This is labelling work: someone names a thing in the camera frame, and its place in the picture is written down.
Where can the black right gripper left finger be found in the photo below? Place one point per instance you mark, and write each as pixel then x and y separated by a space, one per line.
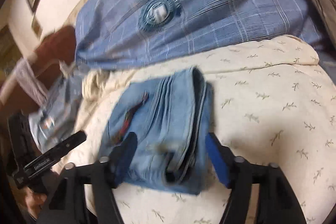
pixel 67 204

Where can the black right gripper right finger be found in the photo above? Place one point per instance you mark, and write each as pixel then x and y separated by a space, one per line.
pixel 276 200

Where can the blue denim jeans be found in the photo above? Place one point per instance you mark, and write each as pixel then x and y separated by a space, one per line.
pixel 171 117

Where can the cream leaf-print bedsheet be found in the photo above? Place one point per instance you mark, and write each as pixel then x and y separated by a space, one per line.
pixel 274 101

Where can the brown wooden headboard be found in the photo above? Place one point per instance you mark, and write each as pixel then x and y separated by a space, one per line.
pixel 55 47

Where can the blue plaid pillow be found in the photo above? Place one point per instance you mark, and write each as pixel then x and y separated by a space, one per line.
pixel 118 34

